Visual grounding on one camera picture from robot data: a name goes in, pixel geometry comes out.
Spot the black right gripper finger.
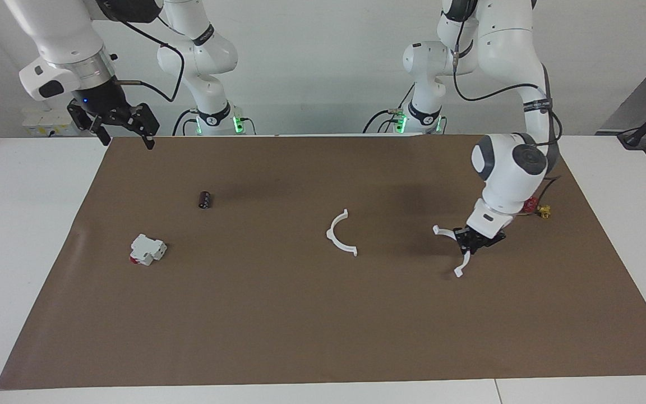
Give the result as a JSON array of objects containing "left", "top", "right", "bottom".
[
  {"left": 68, "top": 104, "right": 112, "bottom": 146},
  {"left": 131, "top": 103, "right": 160, "bottom": 150}
]

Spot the white half-ring pipe clamp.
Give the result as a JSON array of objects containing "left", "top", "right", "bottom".
[
  {"left": 433, "top": 224, "right": 473, "bottom": 278},
  {"left": 326, "top": 209, "right": 358, "bottom": 258}
]

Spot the red and yellow valve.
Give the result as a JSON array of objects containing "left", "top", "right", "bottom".
[{"left": 522, "top": 196, "right": 552, "bottom": 219}]

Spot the white circuit breaker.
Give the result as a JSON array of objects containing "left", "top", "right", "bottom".
[{"left": 130, "top": 234, "right": 167, "bottom": 267}]

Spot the brown table mat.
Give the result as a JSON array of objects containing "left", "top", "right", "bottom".
[{"left": 0, "top": 135, "right": 646, "bottom": 391}]

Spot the black base cable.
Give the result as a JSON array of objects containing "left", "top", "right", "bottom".
[
  {"left": 363, "top": 84, "right": 414, "bottom": 134},
  {"left": 173, "top": 109, "right": 197, "bottom": 136}
]

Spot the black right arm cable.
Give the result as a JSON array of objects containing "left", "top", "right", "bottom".
[{"left": 113, "top": 20, "right": 185, "bottom": 103}]

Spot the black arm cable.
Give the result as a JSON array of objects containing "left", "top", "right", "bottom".
[
  {"left": 451, "top": 28, "right": 564, "bottom": 189},
  {"left": 113, "top": 20, "right": 185, "bottom": 103}
]

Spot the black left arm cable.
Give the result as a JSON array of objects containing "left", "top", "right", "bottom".
[{"left": 451, "top": 28, "right": 564, "bottom": 189}]

